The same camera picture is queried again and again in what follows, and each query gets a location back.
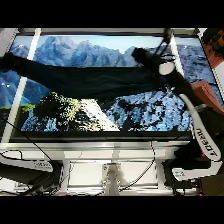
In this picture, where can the dark blue jeans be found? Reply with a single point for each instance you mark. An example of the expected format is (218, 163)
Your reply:
(83, 80)

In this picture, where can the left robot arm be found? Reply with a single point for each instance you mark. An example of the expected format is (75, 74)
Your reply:
(26, 165)

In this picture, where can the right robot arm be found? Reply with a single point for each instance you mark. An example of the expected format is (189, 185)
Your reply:
(203, 133)

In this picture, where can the silver frame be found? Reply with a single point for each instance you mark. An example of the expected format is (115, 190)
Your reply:
(111, 173)

